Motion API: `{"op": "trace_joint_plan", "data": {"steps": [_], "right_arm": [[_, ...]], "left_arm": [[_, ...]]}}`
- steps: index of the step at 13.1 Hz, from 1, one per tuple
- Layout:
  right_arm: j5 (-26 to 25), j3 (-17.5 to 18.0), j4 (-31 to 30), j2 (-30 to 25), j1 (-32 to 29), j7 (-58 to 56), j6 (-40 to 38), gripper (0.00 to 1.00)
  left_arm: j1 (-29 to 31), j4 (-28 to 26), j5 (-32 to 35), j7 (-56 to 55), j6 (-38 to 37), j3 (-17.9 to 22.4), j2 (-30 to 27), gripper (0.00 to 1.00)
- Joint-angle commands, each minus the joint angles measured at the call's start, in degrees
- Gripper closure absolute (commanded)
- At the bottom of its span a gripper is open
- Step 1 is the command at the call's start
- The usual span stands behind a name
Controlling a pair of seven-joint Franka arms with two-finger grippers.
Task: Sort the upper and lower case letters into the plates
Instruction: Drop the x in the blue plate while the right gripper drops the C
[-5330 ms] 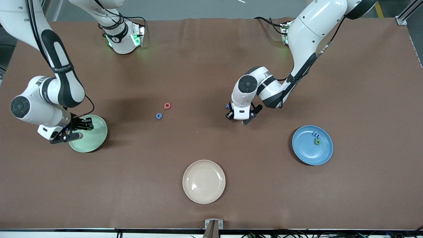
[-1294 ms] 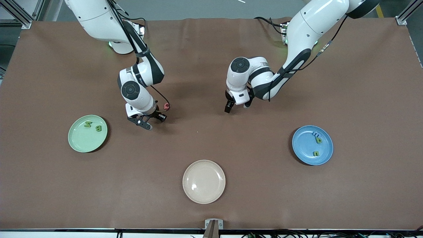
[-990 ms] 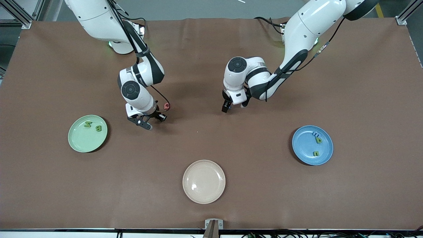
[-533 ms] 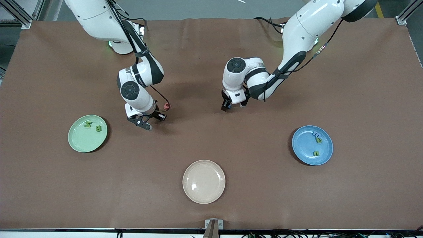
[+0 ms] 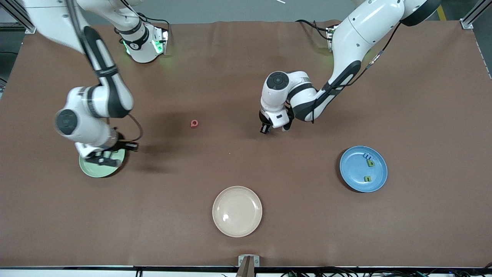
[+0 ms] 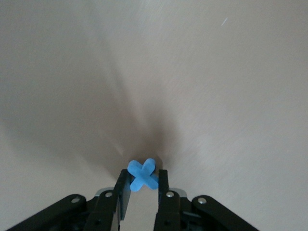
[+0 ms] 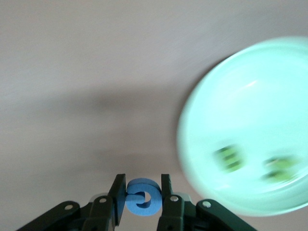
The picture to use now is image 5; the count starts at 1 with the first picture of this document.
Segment light green plate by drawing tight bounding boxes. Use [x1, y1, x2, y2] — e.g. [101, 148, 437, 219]
[79, 148, 126, 178]

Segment brown table cover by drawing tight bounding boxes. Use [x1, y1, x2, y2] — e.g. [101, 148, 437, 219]
[0, 20, 492, 269]

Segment beige plate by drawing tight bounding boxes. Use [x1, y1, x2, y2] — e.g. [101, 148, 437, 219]
[212, 186, 263, 238]

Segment blue plate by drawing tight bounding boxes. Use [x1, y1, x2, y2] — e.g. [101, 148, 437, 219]
[339, 145, 388, 193]

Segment silver right base connector plate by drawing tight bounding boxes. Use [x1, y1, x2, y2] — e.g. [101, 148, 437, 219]
[153, 25, 170, 55]

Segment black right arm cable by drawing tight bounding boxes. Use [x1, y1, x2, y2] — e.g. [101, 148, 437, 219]
[127, 113, 144, 143]

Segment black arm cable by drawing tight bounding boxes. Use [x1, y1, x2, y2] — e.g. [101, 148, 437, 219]
[127, 113, 144, 143]
[311, 22, 401, 124]

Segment black left base cable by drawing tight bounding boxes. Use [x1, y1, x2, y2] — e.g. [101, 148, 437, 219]
[295, 18, 332, 42]

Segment black base cable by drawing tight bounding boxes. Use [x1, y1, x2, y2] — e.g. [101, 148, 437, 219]
[127, 8, 170, 24]
[295, 18, 332, 42]

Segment black right base cable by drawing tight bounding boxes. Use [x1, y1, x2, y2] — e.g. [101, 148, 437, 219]
[127, 8, 170, 24]

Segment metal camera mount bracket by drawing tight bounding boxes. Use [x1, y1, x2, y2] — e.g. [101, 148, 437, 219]
[238, 255, 260, 277]

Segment aluminium frame profile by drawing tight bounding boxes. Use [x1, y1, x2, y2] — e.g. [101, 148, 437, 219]
[0, 0, 38, 34]
[460, 0, 492, 30]

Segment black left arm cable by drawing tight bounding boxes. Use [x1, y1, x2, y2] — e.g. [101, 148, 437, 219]
[311, 22, 401, 124]

